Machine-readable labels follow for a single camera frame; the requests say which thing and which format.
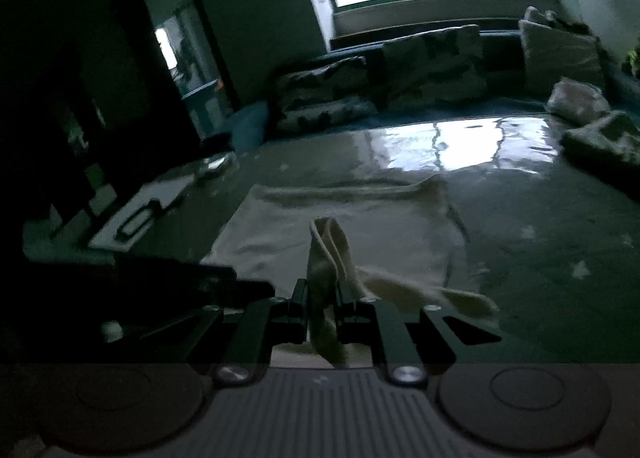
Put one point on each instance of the white paper sheet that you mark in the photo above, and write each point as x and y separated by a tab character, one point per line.
168	192

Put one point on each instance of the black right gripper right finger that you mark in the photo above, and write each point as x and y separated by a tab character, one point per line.
408	349

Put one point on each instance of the dark quilted star mat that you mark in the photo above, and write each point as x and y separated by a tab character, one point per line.
490	205

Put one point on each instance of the crumpled patterned cloth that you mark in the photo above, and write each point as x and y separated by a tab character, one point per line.
609	144

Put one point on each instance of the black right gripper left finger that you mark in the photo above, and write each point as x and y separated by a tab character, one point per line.
235	349

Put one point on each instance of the black rectangular frame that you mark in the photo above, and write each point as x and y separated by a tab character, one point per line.
138	220

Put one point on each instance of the blue cushion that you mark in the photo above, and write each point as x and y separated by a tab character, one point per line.
246	128

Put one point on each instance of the flat camouflage cushion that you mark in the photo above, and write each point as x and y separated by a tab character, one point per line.
316	100

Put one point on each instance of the light grey pillow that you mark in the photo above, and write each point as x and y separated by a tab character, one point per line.
551	53

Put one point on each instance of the dark sofa bench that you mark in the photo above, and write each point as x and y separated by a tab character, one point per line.
503	67

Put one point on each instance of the beige cloth garment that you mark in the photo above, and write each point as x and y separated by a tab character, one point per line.
405	244

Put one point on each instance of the plush toy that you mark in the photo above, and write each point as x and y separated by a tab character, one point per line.
631	64

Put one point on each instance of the small clear plastic box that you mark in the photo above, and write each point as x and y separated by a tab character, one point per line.
216	166

